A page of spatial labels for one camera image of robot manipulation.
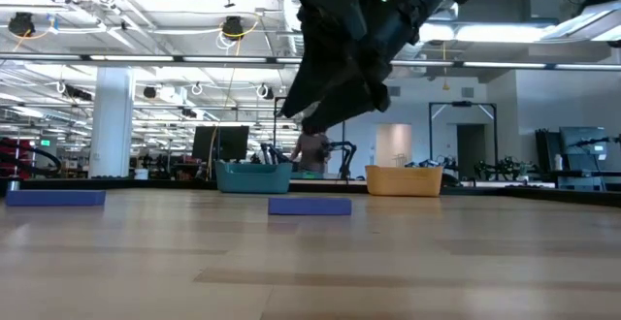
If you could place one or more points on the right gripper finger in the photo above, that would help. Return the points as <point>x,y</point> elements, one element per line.
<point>315,85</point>
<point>354,99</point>

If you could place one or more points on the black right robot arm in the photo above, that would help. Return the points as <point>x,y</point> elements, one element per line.
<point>427,5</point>

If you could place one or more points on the black background robot arm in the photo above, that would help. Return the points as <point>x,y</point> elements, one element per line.
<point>490,169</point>
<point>347,157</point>
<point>521,169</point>
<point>274,155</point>

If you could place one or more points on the person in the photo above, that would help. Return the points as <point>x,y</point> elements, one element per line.
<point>310,152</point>

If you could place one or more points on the yellow plastic bin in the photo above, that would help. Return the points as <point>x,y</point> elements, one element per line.
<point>403,182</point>

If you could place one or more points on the black monitor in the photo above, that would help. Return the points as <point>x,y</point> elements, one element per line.
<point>228,143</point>

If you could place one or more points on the teal plastic bin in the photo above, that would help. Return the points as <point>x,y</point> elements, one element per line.
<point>252,178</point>

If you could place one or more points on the purple flat block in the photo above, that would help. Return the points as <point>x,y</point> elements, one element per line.
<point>55,198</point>
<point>309,206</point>

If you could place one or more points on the ceiling light strip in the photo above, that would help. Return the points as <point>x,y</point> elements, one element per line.
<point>136,58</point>

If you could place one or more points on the white bucket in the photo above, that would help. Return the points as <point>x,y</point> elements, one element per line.
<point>141,174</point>

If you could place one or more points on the white pillar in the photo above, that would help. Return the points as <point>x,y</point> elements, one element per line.
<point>111,121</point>

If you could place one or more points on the white bottle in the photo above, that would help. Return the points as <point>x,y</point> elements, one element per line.
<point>558,162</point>

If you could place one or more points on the black monitor panels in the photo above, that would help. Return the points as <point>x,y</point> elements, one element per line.
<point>582,140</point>

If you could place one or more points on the black metal frame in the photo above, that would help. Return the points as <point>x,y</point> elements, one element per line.
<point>431,131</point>

